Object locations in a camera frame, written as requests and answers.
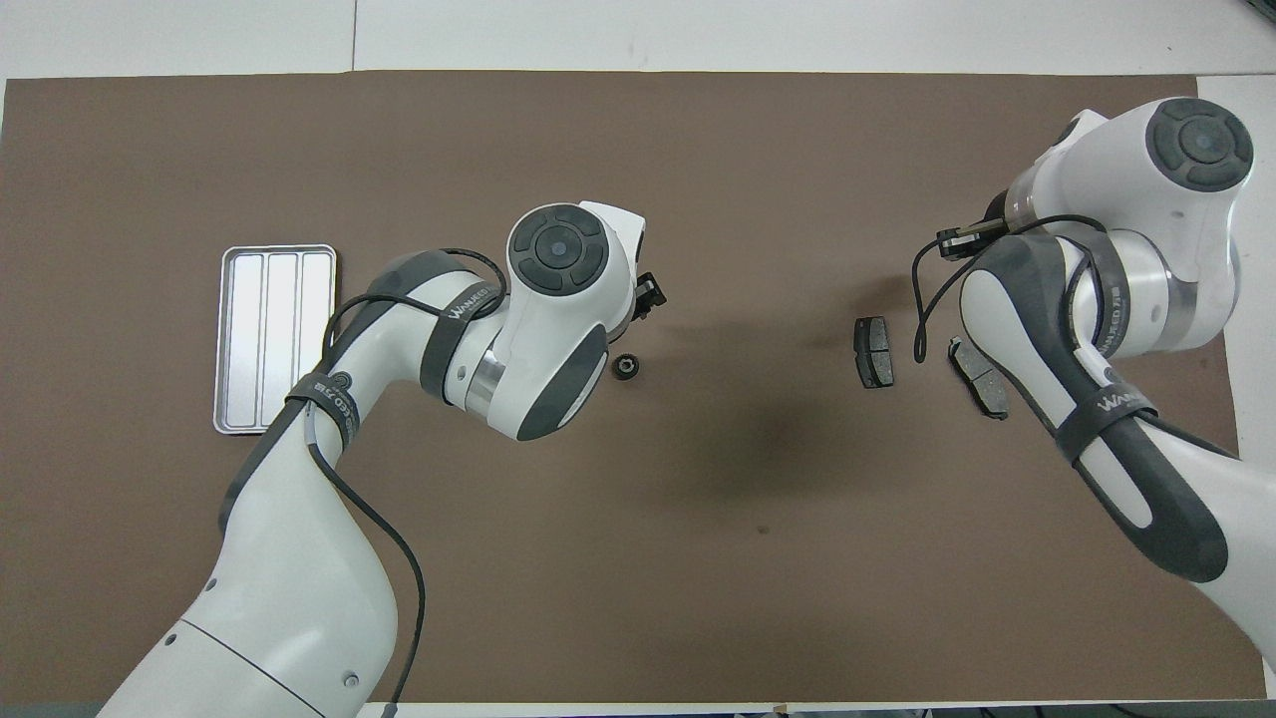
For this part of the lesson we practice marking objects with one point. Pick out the long grey brake pad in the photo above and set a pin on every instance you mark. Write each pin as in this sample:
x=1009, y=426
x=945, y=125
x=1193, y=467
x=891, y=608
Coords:
x=982, y=387

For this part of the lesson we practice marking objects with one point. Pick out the short grey brake pad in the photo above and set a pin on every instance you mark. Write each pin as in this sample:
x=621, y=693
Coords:
x=873, y=352

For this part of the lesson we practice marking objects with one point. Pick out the silver metal tray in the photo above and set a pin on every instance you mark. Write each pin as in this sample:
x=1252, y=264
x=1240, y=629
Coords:
x=249, y=339

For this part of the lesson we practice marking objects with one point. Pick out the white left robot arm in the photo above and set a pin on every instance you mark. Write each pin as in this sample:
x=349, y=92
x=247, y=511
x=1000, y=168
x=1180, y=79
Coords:
x=289, y=578

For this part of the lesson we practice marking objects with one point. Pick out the large black bearing gear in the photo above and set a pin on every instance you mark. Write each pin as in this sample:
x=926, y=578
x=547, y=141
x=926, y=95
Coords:
x=625, y=367

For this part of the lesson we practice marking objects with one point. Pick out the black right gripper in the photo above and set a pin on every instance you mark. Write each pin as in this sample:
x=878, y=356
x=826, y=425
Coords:
x=962, y=242

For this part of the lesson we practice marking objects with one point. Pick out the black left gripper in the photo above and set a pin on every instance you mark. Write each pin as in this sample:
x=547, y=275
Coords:
x=650, y=294

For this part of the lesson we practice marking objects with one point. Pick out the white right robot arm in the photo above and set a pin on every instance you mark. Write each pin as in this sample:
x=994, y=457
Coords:
x=1176, y=199

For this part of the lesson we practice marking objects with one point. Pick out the brown table mat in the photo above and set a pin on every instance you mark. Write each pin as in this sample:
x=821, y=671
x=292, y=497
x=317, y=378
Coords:
x=698, y=558

